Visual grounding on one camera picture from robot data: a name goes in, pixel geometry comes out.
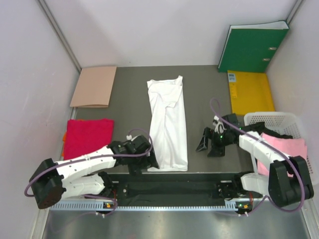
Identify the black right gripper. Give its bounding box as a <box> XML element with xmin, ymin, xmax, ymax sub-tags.
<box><xmin>195</xmin><ymin>126</ymin><xmax>234</xmax><ymax>157</ymax></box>

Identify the white t shirt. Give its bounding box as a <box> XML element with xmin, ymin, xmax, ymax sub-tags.
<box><xmin>147</xmin><ymin>76</ymin><xmax>188</xmax><ymax>172</ymax></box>

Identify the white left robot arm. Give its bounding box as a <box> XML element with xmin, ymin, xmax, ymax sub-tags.
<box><xmin>28</xmin><ymin>135</ymin><xmax>159</xmax><ymax>209</ymax></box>

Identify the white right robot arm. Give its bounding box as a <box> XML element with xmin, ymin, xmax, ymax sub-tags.
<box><xmin>196</xmin><ymin>114</ymin><xmax>314</xmax><ymax>208</ymax></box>

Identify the black t shirt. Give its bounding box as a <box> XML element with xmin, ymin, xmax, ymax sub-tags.
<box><xmin>242</xmin><ymin>121</ymin><xmax>293</xmax><ymax>139</ymax></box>

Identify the folded red t shirt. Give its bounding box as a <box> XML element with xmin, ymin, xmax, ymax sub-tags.
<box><xmin>62</xmin><ymin>119</ymin><xmax>114</xmax><ymax>160</ymax></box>

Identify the yellow plastic folder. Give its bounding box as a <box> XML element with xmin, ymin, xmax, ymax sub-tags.
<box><xmin>227</xmin><ymin>71</ymin><xmax>275</xmax><ymax>116</ymax></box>

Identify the tan cardboard folder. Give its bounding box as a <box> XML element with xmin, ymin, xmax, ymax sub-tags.
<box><xmin>70</xmin><ymin>66</ymin><xmax>117</xmax><ymax>108</ymax></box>

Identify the white plastic laundry basket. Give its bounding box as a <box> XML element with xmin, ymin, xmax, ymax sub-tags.
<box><xmin>243</xmin><ymin>111</ymin><xmax>319</xmax><ymax>187</ymax></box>

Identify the pink t shirt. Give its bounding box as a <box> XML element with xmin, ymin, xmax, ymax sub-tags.
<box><xmin>256</xmin><ymin>133</ymin><xmax>309</xmax><ymax>176</ymax></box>

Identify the grey slotted cable duct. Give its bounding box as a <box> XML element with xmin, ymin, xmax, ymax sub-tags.
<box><xmin>49</xmin><ymin>200</ymin><xmax>255</xmax><ymax>212</ymax></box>

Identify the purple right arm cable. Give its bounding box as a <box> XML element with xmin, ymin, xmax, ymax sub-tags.
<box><xmin>210</xmin><ymin>98</ymin><xmax>306</xmax><ymax>216</ymax></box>

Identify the green ring binder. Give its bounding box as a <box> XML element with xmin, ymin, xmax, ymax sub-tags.
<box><xmin>218</xmin><ymin>20</ymin><xmax>290</xmax><ymax>73</ymax></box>

